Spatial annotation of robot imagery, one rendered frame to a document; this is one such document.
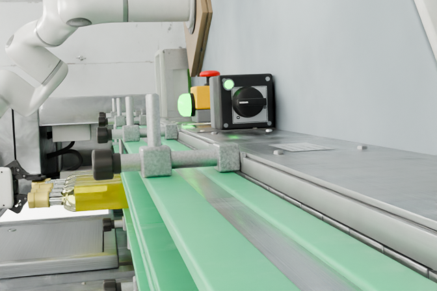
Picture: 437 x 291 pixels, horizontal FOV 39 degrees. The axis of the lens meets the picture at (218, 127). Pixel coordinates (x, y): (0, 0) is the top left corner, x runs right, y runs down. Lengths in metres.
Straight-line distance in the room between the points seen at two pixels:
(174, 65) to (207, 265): 1.41
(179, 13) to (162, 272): 1.02
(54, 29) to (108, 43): 3.66
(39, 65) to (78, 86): 3.51
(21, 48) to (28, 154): 0.84
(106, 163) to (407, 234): 0.33
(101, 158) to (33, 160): 1.94
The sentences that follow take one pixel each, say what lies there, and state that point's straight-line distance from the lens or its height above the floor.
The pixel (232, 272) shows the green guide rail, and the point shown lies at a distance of 0.25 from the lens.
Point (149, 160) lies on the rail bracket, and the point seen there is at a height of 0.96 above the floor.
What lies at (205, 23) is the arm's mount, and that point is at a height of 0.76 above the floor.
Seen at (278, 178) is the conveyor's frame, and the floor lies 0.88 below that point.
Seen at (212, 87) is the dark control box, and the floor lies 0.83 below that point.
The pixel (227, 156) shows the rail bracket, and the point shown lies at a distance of 0.55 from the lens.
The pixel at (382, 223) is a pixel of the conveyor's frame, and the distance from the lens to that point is 0.29.
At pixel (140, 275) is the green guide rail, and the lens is 0.86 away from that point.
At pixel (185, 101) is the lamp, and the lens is 1.17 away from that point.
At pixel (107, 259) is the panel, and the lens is 1.34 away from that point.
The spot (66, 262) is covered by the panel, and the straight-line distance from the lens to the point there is 1.34.
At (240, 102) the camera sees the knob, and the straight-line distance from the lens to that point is 0.84.
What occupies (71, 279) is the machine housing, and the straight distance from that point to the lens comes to 1.32.
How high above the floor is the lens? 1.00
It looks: 11 degrees down
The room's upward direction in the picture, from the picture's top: 93 degrees counter-clockwise
